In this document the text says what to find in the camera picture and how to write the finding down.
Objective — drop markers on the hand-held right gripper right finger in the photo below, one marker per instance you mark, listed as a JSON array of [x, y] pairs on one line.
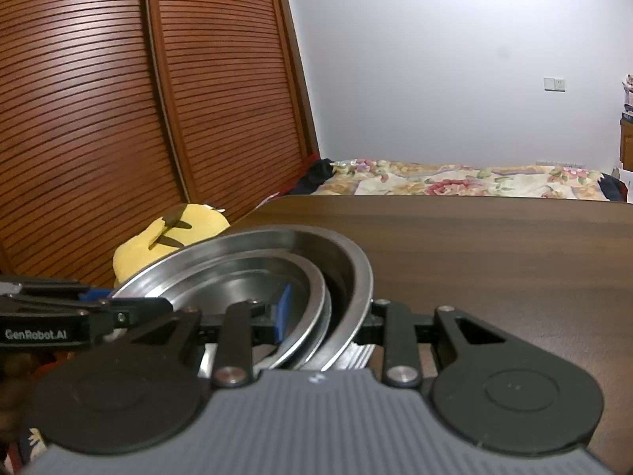
[[395, 326]]

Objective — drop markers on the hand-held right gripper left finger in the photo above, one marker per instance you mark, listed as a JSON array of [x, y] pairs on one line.
[[285, 314]]

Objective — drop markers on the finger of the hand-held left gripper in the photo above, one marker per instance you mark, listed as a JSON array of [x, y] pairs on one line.
[[54, 288], [138, 309]]

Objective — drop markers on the medium steel bowl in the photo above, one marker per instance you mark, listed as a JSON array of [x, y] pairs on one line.
[[328, 324]]

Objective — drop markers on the large steel bowl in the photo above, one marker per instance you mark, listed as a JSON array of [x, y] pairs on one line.
[[353, 277]]

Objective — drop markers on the person's left hand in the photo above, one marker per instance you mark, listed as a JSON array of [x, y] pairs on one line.
[[12, 391]]

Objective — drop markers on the yellow plush toy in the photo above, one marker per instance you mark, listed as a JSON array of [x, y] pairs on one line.
[[198, 220]]

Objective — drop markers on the black and red clothes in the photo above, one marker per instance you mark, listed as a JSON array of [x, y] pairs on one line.
[[311, 175]]

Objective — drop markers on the floral bed blanket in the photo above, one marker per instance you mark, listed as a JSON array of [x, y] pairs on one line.
[[445, 180]]

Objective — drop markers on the wooden louvered wardrobe door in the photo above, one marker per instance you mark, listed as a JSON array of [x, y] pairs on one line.
[[222, 84], [79, 109]]

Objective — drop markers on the white paper bag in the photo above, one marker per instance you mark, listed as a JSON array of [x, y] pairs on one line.
[[625, 183]]

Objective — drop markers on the wooden cabinet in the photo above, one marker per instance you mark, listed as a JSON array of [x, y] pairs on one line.
[[627, 141]]

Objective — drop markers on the white wall socket strip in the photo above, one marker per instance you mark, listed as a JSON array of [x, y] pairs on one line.
[[561, 164]]

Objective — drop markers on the white wall switch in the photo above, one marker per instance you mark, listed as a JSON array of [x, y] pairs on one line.
[[554, 84]]

